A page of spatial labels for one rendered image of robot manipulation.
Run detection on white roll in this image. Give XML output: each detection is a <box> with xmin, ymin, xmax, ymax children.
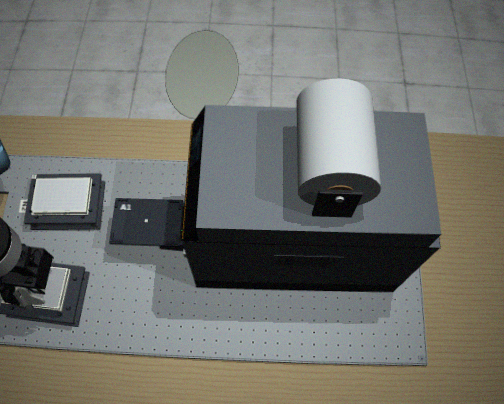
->
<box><xmin>296</xmin><ymin>78</ymin><xmax>381</xmax><ymax>206</ymax></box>

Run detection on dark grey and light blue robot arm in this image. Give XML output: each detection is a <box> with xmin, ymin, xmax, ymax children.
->
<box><xmin>0</xmin><ymin>142</ymin><xmax>22</xmax><ymax>277</ymax></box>

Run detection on white label with black text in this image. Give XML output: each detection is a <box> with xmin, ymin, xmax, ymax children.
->
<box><xmin>19</xmin><ymin>200</ymin><xmax>28</xmax><ymax>212</ymax></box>

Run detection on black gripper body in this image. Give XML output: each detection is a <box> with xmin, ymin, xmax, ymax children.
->
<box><xmin>0</xmin><ymin>245</ymin><xmax>54</xmax><ymax>294</ymax></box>

